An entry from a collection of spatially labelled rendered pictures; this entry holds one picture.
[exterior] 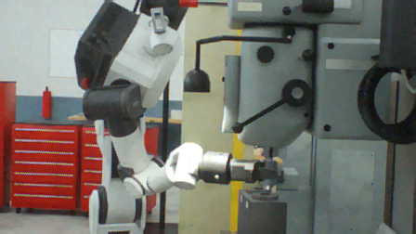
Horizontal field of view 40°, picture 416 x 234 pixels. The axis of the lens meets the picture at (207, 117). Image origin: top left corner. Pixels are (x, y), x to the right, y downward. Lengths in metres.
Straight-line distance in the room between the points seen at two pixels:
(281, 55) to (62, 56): 9.57
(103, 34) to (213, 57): 1.55
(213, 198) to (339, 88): 1.97
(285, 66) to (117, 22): 0.62
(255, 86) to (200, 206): 1.95
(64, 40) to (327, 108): 9.65
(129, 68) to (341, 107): 0.66
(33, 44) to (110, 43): 9.31
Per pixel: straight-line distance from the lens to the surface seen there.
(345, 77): 1.47
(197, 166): 1.59
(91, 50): 1.79
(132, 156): 1.77
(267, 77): 1.46
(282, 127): 1.47
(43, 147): 6.44
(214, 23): 3.29
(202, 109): 3.27
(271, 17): 1.45
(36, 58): 11.05
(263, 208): 1.86
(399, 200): 1.69
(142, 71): 1.75
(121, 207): 2.11
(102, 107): 1.69
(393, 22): 1.25
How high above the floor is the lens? 1.46
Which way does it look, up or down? 3 degrees down
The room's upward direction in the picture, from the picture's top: 2 degrees clockwise
